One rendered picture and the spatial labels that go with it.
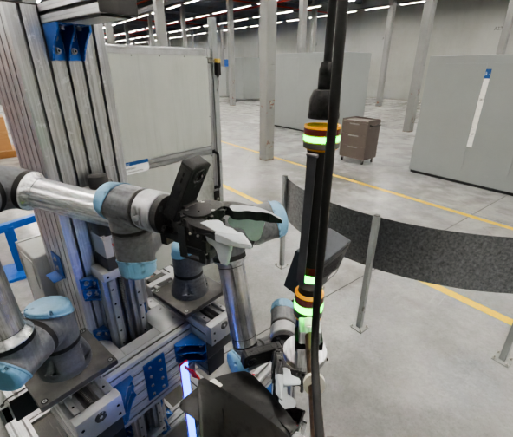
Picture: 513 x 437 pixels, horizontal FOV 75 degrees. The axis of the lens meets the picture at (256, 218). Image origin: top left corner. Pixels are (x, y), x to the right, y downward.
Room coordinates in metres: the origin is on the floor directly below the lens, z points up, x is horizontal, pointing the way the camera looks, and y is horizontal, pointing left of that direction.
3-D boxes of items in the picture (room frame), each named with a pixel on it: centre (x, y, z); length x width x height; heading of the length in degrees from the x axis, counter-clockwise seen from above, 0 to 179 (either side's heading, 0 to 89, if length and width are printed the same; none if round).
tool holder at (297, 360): (0.40, -0.08, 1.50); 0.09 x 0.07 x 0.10; 175
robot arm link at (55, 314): (0.77, 0.60, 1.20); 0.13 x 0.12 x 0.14; 173
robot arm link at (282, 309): (0.82, -0.08, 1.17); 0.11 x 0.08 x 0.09; 177
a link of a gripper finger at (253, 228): (0.50, 0.00, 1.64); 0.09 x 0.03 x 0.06; 82
